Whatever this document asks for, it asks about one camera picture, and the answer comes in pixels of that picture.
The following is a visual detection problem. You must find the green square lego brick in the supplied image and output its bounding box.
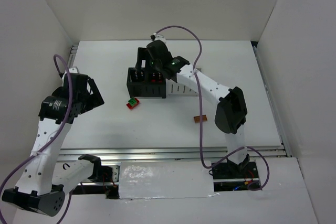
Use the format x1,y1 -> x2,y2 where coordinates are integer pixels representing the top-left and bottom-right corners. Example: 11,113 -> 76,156
128,98 -> 138,106

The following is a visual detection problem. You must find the red lego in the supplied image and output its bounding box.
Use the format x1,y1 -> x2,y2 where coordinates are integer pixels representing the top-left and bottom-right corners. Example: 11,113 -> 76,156
126,97 -> 140,110

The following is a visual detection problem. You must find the orange lego brick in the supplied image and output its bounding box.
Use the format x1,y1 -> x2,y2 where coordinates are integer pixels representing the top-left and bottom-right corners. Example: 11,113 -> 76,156
194,115 -> 207,123

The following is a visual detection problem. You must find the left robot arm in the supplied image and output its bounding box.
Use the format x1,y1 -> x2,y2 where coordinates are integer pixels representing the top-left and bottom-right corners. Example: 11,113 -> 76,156
2,73 -> 113,217

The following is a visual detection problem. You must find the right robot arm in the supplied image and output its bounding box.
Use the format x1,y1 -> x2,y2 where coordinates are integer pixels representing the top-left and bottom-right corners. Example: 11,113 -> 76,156
135,40 -> 249,174

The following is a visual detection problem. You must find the black double container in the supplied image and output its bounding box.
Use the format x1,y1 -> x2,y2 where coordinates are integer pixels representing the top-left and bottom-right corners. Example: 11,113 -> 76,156
127,68 -> 166,99

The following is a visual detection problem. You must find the white double container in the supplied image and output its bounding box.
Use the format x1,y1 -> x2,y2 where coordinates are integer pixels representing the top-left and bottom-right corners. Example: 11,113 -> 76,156
166,73 -> 198,96

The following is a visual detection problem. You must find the white foil covered plate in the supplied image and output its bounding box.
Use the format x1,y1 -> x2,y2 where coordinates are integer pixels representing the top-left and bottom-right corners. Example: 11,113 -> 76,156
119,161 -> 215,199

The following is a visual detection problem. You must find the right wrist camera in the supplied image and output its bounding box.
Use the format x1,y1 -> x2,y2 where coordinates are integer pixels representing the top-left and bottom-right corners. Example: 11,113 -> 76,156
150,33 -> 166,43

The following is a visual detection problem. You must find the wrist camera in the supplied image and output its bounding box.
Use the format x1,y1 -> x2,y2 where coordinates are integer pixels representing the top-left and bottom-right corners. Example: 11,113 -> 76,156
69,67 -> 80,73
150,33 -> 166,43

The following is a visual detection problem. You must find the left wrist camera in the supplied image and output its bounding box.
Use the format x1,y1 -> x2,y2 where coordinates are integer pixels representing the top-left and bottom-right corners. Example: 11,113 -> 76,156
69,67 -> 80,73

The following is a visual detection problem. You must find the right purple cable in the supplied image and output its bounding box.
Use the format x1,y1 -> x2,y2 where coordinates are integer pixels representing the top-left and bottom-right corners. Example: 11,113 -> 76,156
156,25 -> 271,191

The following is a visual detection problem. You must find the aluminium rail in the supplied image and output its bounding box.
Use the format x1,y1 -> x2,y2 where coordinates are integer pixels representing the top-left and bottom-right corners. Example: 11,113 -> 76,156
57,146 -> 287,163

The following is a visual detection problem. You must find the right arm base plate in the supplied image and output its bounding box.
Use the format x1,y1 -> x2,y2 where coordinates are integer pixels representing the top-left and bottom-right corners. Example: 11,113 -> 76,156
208,162 -> 259,182

